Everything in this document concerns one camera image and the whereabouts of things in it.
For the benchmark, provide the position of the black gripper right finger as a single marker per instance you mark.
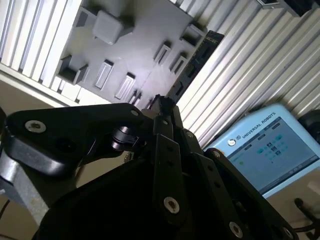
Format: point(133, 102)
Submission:
point(212, 175)

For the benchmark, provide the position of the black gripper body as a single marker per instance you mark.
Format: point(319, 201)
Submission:
point(105, 212)

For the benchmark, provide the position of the blue RAM stick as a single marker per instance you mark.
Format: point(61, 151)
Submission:
point(200, 57)

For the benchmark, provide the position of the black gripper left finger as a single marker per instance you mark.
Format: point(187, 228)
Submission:
point(75, 120)

